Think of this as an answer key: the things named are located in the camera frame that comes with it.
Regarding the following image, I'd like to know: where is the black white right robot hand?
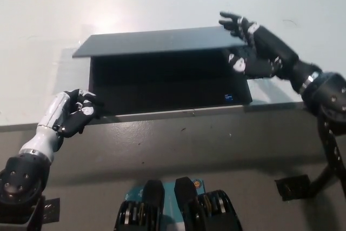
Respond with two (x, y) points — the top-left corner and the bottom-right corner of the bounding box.
(218, 11), (300, 81)

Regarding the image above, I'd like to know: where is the black ribbed robot body block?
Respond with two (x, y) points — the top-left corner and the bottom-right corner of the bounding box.
(174, 177), (243, 231)
(114, 179), (166, 231)

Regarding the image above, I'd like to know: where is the black floor tape patch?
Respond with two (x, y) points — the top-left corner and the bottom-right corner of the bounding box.
(42, 197), (61, 222)
(275, 174), (312, 202)

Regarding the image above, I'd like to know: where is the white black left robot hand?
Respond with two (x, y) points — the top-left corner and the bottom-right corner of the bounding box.
(37, 88), (105, 138)

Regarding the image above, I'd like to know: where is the black laptop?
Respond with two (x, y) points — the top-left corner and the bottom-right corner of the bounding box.
(72, 26), (253, 116)

